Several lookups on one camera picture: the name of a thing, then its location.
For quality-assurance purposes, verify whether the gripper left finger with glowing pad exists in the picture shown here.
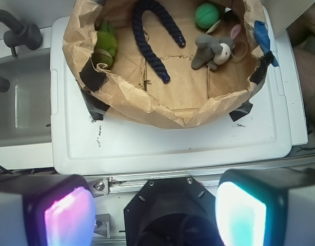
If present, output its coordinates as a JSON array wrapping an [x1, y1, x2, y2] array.
[[0, 174, 96, 245]]

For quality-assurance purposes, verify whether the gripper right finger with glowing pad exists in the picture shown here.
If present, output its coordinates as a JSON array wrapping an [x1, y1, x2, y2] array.
[[215, 168, 315, 245]]

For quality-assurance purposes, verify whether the white plastic tray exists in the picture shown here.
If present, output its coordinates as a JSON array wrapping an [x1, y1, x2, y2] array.
[[50, 17, 292, 175]]

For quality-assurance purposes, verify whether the grey sink basin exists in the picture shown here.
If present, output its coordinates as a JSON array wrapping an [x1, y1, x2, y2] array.
[[0, 48, 51, 147]]

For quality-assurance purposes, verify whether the grey plush bunny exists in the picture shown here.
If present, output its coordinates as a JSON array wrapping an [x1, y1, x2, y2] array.
[[191, 24, 242, 71]]

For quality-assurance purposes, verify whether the brown paper bag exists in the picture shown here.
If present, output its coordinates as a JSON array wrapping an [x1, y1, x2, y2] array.
[[63, 1, 266, 129]]

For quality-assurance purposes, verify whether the green plush toy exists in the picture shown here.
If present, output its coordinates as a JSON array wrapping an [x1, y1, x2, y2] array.
[[92, 20, 117, 69]]

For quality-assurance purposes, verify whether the blue tape piece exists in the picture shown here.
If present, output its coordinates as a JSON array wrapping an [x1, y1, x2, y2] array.
[[253, 20, 271, 56]]

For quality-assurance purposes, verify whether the dark grey faucet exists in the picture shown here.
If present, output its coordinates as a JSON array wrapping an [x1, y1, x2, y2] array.
[[0, 9, 43, 57]]

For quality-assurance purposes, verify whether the green rubber ball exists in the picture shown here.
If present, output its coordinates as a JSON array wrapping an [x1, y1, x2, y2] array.
[[195, 3, 220, 29]]

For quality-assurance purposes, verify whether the black octagonal mount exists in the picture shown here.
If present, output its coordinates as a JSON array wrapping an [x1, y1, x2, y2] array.
[[124, 176, 224, 245]]

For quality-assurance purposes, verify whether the dark blue rope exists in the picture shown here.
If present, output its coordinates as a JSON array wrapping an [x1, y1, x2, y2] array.
[[132, 0, 186, 84]]

